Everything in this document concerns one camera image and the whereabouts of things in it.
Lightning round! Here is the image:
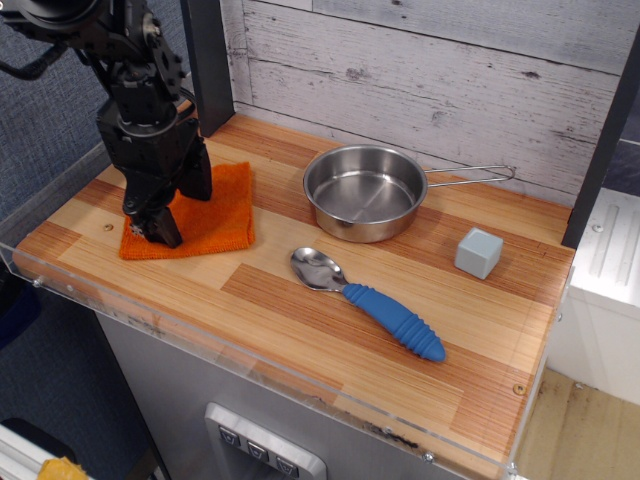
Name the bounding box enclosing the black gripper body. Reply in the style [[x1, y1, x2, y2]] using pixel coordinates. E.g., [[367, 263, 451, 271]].
[[97, 102, 203, 216]]

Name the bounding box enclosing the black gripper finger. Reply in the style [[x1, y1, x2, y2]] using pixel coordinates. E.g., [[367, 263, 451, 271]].
[[178, 142, 212, 201], [129, 207, 182, 248]]

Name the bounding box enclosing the orange knitted cloth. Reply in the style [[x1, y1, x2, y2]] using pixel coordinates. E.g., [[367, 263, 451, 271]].
[[119, 162, 255, 260]]

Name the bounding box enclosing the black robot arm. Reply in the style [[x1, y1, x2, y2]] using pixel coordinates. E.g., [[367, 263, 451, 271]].
[[1, 1, 212, 248]]

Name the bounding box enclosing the stainless steel pan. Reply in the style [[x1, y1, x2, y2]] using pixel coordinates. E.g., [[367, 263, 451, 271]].
[[303, 145, 516, 243]]

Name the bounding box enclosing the silver toy fridge cabinet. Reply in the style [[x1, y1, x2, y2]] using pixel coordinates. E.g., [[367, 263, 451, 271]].
[[99, 315, 505, 479]]

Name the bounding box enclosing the silver dispenser button panel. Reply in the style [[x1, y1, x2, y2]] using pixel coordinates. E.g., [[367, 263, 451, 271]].
[[204, 402, 328, 479]]

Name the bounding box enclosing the grey cube block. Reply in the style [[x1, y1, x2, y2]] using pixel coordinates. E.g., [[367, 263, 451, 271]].
[[454, 227, 504, 280]]

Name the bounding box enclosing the white side cabinet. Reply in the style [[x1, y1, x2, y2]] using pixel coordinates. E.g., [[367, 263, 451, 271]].
[[547, 188, 639, 404]]

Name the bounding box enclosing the dark grey left post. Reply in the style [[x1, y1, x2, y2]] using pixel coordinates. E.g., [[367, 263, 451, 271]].
[[181, 0, 235, 137]]

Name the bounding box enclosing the dark grey post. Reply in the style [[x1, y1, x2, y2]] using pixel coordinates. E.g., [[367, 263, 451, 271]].
[[561, 32, 639, 249], [181, 0, 235, 137]]

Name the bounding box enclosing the blue handled metal spoon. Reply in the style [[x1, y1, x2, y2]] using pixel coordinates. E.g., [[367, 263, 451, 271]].
[[290, 247, 446, 362]]

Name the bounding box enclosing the clear acrylic guard rail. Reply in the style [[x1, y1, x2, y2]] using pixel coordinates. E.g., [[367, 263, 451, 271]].
[[13, 137, 573, 479]]

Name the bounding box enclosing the dark grey right post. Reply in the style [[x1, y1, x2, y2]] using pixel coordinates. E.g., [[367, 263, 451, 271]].
[[561, 32, 639, 249]]

